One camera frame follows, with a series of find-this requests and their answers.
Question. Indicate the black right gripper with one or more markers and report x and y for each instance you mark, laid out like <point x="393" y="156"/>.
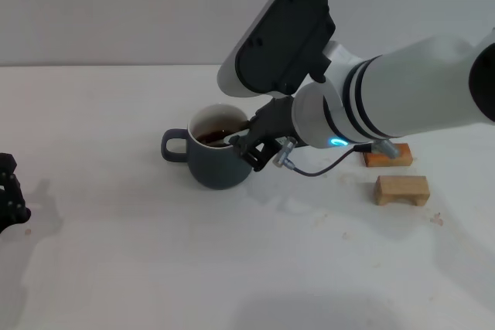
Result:
<point x="278" y="121"/>

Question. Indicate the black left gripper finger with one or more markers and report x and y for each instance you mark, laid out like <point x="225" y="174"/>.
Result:
<point x="11" y="198"/>

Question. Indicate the dark grey ceramic cup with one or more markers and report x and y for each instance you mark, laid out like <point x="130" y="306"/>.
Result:
<point x="216" y="169"/>

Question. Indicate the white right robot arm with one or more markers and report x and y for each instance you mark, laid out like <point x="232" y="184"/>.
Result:
<point x="406" y="94"/>

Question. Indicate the dark brown coffee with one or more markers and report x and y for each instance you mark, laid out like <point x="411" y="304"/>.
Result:
<point x="210" y="137"/>

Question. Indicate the reddish brown wooden block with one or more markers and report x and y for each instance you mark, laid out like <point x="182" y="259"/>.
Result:
<point x="386" y="162"/>

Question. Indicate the light wooden notched block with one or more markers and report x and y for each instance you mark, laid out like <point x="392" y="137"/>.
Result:
<point x="402" y="187"/>

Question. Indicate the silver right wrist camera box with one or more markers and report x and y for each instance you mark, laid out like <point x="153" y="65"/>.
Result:
<point x="282" y="36"/>

